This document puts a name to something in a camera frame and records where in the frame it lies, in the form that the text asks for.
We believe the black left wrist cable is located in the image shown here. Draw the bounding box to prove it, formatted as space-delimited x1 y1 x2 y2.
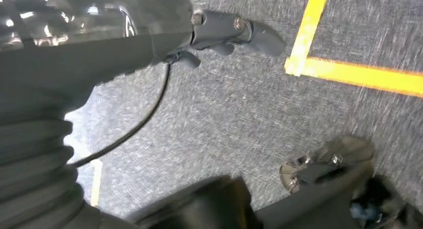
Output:
67 62 172 168

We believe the yellow floor tape marking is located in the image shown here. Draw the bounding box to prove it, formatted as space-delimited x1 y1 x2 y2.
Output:
284 0 423 98

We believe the robot left arm ribbed sleeve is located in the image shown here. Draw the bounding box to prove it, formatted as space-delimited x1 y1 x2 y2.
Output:
0 87 103 229

